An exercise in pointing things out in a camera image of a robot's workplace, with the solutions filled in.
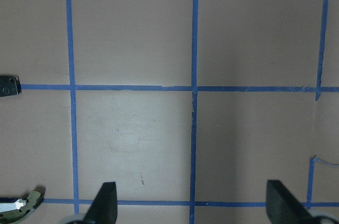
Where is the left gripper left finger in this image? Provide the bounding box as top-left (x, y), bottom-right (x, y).
top-left (83, 182), bottom-right (118, 224)

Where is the dark green brake shoe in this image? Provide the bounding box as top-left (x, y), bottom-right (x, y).
top-left (1, 187), bottom-right (46, 224)

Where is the black plastic block part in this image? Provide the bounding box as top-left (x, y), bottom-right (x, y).
top-left (0, 75), bottom-right (21, 97)

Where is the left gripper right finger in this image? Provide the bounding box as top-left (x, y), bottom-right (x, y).
top-left (266, 180), bottom-right (313, 224)

